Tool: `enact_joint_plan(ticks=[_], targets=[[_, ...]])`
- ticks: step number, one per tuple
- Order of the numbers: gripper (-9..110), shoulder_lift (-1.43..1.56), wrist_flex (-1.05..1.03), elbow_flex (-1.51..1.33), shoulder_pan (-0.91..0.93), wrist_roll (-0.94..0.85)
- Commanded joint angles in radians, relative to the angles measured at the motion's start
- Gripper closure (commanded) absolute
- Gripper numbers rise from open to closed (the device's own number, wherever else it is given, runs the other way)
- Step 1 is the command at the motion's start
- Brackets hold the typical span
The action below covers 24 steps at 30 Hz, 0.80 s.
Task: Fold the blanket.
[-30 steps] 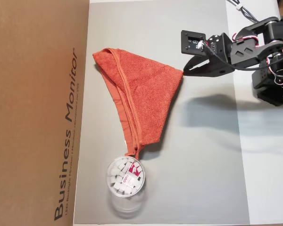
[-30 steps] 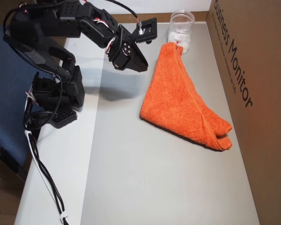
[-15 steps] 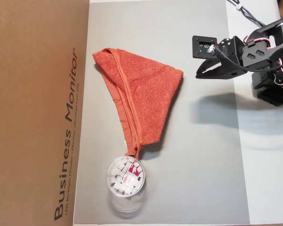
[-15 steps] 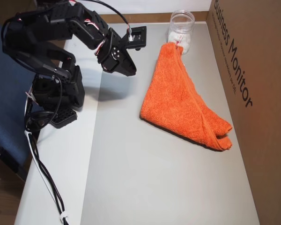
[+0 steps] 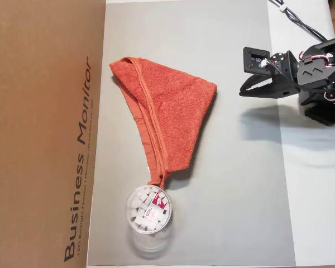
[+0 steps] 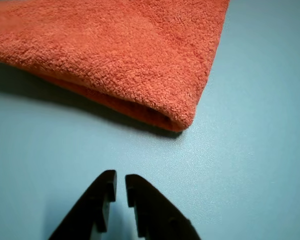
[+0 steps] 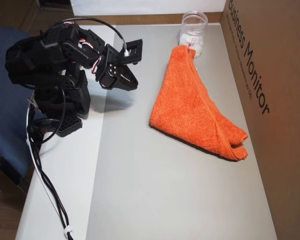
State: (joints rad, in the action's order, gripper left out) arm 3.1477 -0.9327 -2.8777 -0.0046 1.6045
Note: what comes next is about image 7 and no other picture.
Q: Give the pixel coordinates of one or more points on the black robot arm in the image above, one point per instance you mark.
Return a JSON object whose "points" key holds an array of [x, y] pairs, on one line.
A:
{"points": [[45, 62]]}

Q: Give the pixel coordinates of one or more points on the brown cardboard monitor box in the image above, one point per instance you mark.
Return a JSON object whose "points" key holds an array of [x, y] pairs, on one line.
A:
{"points": [[285, 125]]}

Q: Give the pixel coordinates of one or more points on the orange terry towel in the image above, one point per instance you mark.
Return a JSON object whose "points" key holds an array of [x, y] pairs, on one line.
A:
{"points": [[190, 107]]}

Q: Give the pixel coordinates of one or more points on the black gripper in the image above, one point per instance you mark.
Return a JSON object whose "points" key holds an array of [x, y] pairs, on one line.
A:
{"points": [[114, 70]]}

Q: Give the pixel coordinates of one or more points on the black table clamp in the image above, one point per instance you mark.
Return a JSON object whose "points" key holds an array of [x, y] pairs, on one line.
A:
{"points": [[43, 125]]}

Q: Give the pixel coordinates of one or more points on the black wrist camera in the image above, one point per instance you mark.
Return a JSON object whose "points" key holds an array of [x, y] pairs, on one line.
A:
{"points": [[133, 51]]}

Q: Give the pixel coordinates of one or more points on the brown cardboard strip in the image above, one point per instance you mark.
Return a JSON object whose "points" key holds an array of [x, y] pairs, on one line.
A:
{"points": [[152, 18]]}

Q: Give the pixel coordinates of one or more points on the blue office chair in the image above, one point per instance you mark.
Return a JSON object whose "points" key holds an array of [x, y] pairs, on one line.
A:
{"points": [[5, 112]]}

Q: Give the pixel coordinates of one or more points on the clear jar with white cubes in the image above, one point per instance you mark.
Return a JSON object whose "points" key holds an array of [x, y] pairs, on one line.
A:
{"points": [[193, 27]]}

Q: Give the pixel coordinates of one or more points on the grey table mat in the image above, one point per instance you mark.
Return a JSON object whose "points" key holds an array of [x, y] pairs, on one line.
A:
{"points": [[152, 200]]}

